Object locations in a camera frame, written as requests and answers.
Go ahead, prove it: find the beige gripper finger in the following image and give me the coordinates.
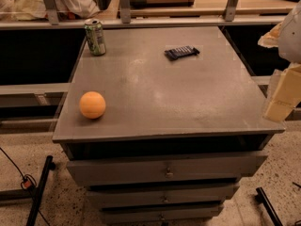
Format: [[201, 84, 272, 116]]
[[263, 63, 301, 122], [258, 23, 282, 48]]

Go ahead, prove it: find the dark blue snack bar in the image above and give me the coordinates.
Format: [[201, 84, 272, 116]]
[[165, 45, 199, 61]]

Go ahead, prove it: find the black right stand leg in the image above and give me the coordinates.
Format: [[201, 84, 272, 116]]
[[255, 187, 283, 226]]

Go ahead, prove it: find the black left stand leg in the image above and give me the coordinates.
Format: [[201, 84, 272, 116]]
[[26, 155, 55, 226]]

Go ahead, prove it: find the grey metal shelf rail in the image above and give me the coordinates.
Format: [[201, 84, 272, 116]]
[[0, 0, 301, 30]]

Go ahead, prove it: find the orange fruit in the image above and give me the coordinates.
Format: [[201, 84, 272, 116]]
[[79, 91, 106, 119]]

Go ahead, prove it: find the black floor cable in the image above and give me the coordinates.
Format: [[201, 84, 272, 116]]
[[0, 146, 51, 226]]

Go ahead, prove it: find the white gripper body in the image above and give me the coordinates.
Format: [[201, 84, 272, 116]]
[[278, 0, 301, 63]]

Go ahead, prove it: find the grey drawer cabinet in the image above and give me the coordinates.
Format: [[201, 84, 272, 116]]
[[53, 27, 283, 224]]

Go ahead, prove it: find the black stand leg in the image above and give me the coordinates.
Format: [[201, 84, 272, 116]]
[[255, 187, 283, 226], [26, 155, 55, 226]]

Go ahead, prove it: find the green soda can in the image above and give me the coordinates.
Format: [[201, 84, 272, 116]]
[[85, 19, 106, 56]]

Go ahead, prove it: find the white cloth on shelf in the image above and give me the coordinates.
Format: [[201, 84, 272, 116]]
[[0, 0, 100, 21]]

